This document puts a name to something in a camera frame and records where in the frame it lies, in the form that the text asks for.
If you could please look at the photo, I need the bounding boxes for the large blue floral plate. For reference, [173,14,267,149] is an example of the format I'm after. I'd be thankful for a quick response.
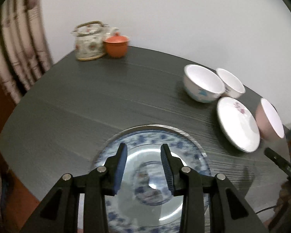
[92,124,211,232]

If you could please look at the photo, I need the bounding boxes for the large pink bowl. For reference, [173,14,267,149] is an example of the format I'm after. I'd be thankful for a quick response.
[255,98,284,141]

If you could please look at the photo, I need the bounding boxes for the white plate pink roses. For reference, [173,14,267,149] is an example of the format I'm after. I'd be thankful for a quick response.
[217,97,260,153]

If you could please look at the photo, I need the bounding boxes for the white bowl pink base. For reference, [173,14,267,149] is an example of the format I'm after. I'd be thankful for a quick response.
[216,68,245,99]

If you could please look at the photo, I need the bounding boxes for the white bowl blue print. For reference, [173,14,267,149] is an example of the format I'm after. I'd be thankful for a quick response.
[183,64,225,103]

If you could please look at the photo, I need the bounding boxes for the orange lidded cup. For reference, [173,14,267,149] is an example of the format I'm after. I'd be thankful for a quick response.
[103,32,130,58]

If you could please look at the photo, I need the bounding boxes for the floral ceramic teapot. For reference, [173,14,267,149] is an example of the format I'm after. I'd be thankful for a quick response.
[71,21,119,61]

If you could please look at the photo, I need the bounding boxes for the beige patterned curtain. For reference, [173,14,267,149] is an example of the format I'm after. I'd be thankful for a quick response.
[0,0,53,104]

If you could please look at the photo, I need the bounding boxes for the black cable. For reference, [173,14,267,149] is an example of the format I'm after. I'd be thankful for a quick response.
[254,204,278,215]

